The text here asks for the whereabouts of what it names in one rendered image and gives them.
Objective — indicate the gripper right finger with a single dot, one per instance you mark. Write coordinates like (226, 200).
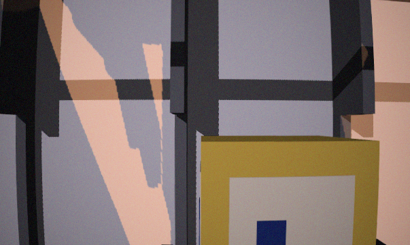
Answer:
(378, 242)

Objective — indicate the yellow butter carton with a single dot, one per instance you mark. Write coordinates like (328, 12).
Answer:
(288, 190)

